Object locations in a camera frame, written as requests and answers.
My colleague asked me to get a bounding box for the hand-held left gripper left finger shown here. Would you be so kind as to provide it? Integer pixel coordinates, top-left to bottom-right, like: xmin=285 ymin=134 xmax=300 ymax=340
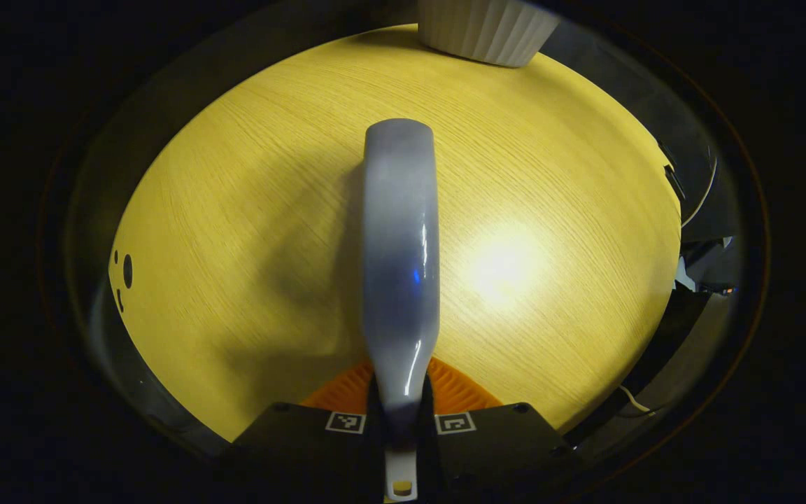
xmin=221 ymin=360 xmax=386 ymax=504

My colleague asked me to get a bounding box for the white ribbed garbage bin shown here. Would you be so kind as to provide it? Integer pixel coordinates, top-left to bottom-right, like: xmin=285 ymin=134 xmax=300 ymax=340
xmin=417 ymin=0 xmax=562 ymax=69

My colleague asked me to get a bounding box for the small grey broom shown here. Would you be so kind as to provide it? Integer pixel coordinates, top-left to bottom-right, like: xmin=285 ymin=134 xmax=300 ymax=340
xmin=363 ymin=119 xmax=441 ymax=502

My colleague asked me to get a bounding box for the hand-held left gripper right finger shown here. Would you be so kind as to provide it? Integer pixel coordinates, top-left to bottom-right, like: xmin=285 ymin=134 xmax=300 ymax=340
xmin=417 ymin=357 xmax=582 ymax=504

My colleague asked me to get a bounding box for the wooden desktop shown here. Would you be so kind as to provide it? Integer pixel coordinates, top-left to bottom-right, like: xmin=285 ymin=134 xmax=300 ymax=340
xmin=108 ymin=24 xmax=682 ymax=449

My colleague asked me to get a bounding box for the white cable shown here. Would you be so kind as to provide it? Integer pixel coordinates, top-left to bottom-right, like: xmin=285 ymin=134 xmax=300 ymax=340
xmin=681 ymin=157 xmax=719 ymax=229

